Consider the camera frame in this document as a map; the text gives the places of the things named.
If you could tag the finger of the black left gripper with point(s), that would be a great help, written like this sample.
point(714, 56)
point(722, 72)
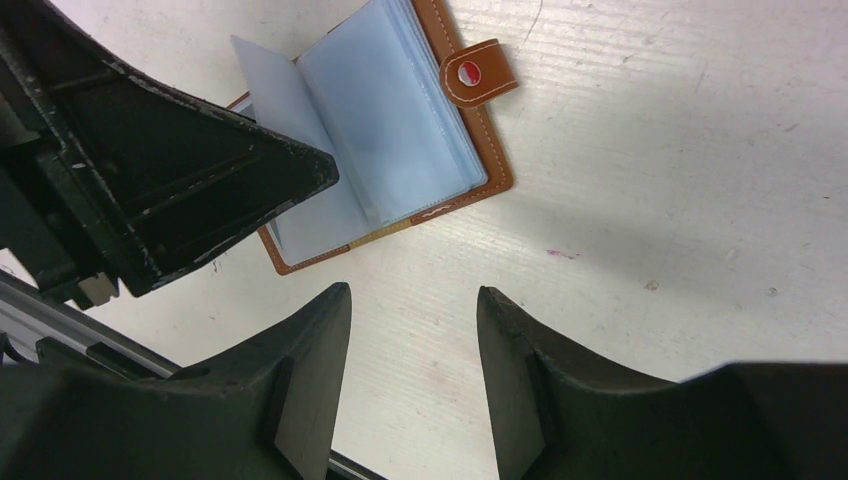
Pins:
point(110, 177)

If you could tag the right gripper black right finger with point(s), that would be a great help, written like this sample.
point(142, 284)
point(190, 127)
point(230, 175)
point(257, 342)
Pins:
point(559, 410)

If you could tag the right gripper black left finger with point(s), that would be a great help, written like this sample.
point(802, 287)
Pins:
point(199, 411)

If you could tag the brown leather card holder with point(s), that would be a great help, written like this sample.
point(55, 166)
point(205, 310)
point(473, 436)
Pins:
point(397, 100)

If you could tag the aluminium front rail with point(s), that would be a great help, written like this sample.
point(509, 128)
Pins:
point(99, 344)

